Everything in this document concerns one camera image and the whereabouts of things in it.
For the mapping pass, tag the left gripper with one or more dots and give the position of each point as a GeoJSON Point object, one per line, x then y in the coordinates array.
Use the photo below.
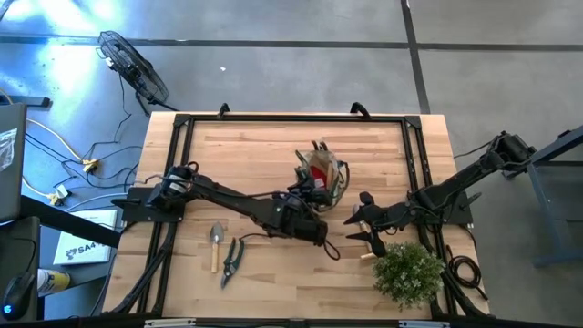
{"type": "Point", "coordinates": [307, 228]}

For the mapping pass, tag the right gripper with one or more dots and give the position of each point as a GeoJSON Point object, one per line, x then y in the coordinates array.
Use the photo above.
{"type": "Point", "coordinates": [396, 215]}

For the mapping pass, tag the beige green canvas gardening bag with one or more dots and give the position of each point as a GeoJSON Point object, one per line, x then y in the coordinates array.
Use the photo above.
{"type": "Point", "coordinates": [338, 199]}

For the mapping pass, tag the red garden glove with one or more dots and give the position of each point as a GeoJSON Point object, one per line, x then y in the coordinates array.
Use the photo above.
{"type": "Point", "coordinates": [319, 175]}

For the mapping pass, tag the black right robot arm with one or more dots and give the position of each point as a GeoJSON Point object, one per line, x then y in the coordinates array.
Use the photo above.
{"type": "Point", "coordinates": [455, 187]}

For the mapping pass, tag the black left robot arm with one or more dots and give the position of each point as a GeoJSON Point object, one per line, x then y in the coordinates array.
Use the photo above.
{"type": "Point", "coordinates": [228, 200]}

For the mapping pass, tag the clear plastic bag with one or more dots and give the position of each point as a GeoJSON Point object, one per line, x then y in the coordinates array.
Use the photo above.
{"type": "Point", "coordinates": [7, 150]}

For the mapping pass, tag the short wooden stick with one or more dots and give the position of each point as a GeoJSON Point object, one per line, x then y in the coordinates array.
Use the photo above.
{"type": "Point", "coordinates": [369, 256]}

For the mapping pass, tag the green artificial potted plant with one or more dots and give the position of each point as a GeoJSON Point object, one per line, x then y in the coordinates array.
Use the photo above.
{"type": "Point", "coordinates": [407, 275]}

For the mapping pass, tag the black table clamp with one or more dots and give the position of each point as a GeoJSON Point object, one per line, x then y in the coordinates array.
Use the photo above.
{"type": "Point", "coordinates": [223, 109]}
{"type": "Point", "coordinates": [362, 109]}

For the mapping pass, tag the green black pruning shears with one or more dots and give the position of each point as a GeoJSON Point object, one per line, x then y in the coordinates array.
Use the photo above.
{"type": "Point", "coordinates": [230, 269]}

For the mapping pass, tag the blue grey metal table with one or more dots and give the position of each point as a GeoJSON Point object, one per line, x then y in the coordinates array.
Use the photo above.
{"type": "Point", "coordinates": [537, 209]}

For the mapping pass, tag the black floor fan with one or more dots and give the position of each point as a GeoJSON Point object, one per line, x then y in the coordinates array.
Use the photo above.
{"type": "Point", "coordinates": [136, 75]}

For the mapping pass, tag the white printed box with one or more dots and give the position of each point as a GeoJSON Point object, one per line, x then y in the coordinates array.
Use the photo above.
{"type": "Point", "coordinates": [86, 253]}

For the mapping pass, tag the black side desk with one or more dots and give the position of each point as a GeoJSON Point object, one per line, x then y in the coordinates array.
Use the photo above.
{"type": "Point", "coordinates": [68, 223]}

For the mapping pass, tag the yellow white power plug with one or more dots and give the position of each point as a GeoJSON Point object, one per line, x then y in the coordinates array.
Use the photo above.
{"type": "Point", "coordinates": [58, 195]}

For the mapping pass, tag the yellow white spray can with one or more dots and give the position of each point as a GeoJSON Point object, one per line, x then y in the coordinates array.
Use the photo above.
{"type": "Point", "coordinates": [52, 280]}

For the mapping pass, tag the black metal bar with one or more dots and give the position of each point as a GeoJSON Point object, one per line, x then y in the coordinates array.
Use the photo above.
{"type": "Point", "coordinates": [27, 101]}

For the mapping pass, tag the black computer mouse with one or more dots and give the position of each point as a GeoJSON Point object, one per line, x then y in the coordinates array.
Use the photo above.
{"type": "Point", "coordinates": [18, 296]}

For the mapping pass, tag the black metal table frame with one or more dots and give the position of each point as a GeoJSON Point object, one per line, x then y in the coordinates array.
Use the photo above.
{"type": "Point", "coordinates": [296, 118]}

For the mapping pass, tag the silver bracket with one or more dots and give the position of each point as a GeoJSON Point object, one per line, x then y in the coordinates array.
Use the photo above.
{"type": "Point", "coordinates": [168, 323]}
{"type": "Point", "coordinates": [423, 324]}

